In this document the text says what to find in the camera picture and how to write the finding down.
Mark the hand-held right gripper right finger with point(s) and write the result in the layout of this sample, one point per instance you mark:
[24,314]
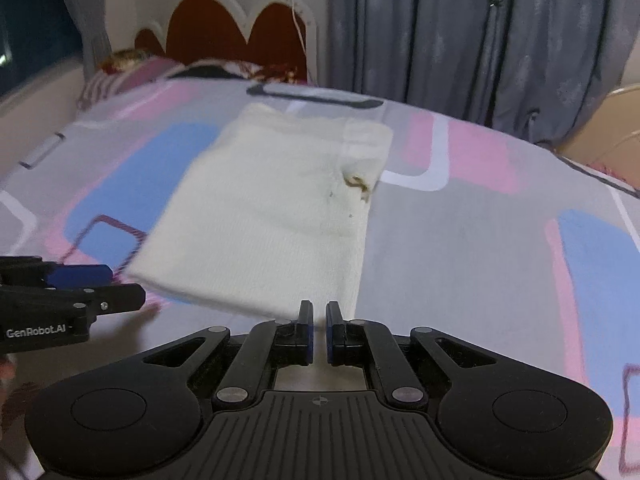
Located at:
[330,345]

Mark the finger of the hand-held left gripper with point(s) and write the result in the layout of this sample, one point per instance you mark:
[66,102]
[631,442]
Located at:
[80,275]
[120,297]

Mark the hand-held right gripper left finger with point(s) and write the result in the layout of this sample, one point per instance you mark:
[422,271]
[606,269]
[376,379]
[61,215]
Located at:
[310,345]

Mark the cream white towel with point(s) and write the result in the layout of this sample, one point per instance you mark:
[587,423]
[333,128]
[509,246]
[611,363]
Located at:
[265,220]

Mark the pastel patterned bed sheet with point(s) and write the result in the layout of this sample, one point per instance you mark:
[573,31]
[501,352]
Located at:
[475,260]

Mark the pink striped pillow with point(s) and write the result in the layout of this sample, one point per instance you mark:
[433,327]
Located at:
[125,80]

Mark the dark window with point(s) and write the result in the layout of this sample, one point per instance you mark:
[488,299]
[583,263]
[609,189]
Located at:
[35,35]

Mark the grey side curtain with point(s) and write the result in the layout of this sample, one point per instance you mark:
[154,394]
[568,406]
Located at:
[87,15]

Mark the dark floral pillow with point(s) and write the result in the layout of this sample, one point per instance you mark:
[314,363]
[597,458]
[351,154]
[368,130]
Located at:
[260,71]

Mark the red and white headboard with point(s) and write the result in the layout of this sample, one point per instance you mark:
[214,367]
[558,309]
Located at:
[215,30]

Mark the blue-grey curtain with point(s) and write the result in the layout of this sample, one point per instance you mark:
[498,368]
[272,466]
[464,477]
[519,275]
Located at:
[475,35]

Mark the cream arched headboard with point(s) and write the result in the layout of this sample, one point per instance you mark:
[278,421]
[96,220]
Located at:
[610,125]

